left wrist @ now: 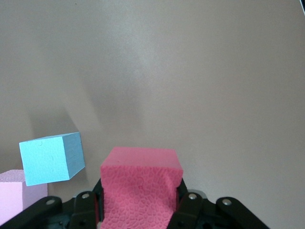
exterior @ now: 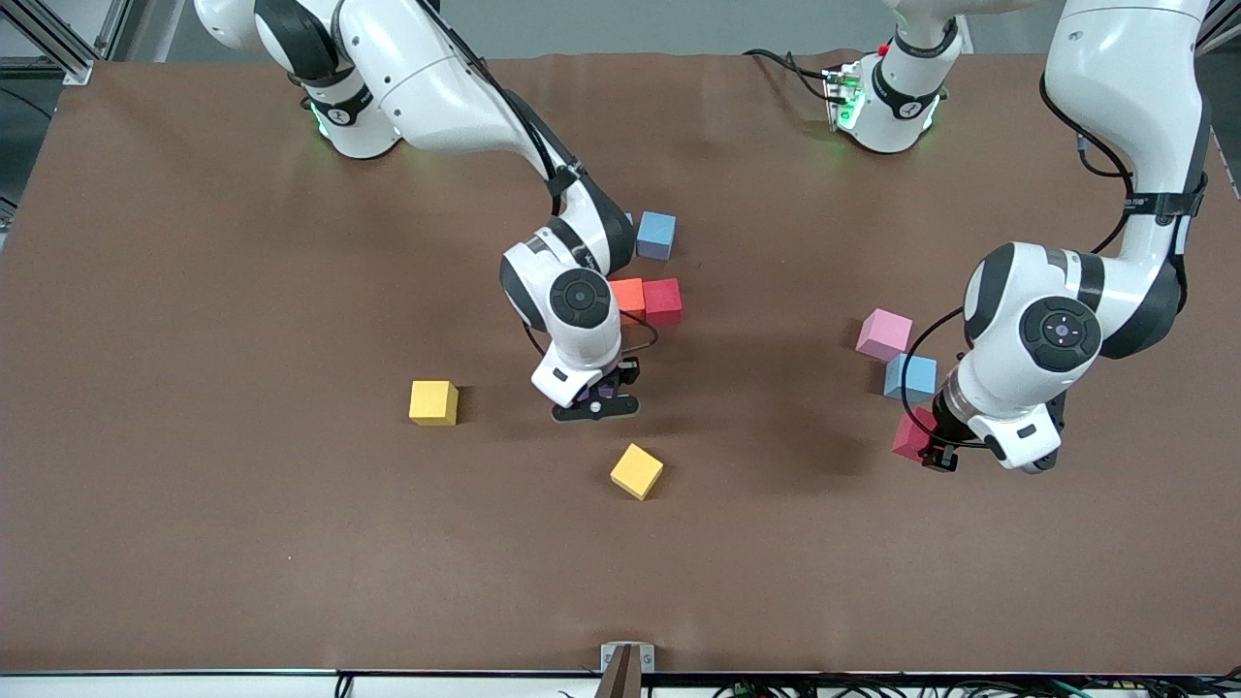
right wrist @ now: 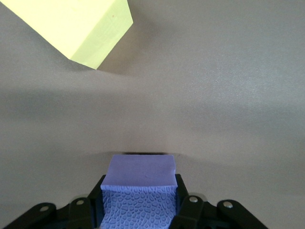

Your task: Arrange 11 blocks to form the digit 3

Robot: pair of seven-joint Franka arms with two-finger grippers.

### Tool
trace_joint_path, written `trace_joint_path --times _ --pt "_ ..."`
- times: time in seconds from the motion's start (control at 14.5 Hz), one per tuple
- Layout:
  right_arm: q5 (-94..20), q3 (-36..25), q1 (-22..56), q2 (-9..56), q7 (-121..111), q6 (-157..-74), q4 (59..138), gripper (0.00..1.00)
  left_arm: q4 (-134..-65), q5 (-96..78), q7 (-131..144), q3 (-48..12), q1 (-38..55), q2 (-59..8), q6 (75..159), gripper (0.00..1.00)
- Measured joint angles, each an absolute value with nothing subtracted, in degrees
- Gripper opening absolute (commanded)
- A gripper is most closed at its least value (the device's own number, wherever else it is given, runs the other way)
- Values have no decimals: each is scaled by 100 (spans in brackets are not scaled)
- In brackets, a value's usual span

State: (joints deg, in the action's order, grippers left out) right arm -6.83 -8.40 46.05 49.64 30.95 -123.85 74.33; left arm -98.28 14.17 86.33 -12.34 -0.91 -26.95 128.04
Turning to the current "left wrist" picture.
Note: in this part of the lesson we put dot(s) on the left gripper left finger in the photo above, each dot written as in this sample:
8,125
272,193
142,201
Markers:
81,212

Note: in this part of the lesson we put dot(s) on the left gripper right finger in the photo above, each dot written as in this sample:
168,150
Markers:
193,212

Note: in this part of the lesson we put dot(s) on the red foam cube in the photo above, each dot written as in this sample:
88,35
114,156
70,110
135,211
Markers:
138,190

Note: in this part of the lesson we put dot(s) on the blue foam cube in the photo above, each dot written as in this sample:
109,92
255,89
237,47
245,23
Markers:
45,162

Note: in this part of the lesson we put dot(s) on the pink foam cube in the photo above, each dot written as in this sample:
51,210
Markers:
12,195

